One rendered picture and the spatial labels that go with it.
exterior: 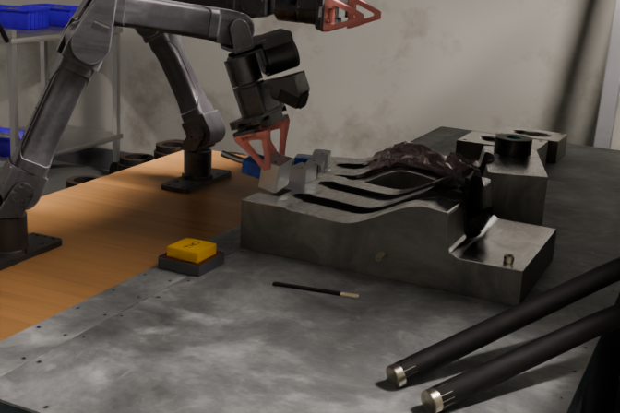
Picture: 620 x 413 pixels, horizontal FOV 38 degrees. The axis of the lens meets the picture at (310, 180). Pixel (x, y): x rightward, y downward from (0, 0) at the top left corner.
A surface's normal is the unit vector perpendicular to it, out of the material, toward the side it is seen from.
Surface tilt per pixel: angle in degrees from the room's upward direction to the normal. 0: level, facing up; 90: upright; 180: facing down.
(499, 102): 90
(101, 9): 90
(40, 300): 0
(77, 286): 0
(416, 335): 0
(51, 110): 89
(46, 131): 89
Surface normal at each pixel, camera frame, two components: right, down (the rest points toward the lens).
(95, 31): 0.40, 0.25
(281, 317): 0.05, -0.97
